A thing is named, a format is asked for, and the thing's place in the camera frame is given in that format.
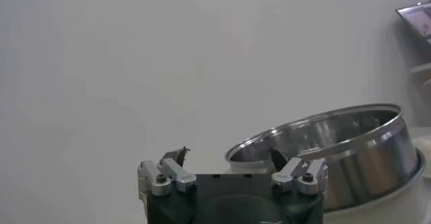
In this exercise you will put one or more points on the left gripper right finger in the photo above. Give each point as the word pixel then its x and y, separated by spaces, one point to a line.
pixel 289 175

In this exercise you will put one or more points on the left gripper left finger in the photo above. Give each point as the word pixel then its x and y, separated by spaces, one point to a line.
pixel 178 175

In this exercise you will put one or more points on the stainless steel steamer basket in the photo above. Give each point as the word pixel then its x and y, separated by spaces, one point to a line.
pixel 363 165

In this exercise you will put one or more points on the white electric cooker pot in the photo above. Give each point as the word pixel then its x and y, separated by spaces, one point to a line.
pixel 387 212

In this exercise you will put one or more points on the open laptop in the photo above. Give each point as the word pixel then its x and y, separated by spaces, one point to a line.
pixel 419 18

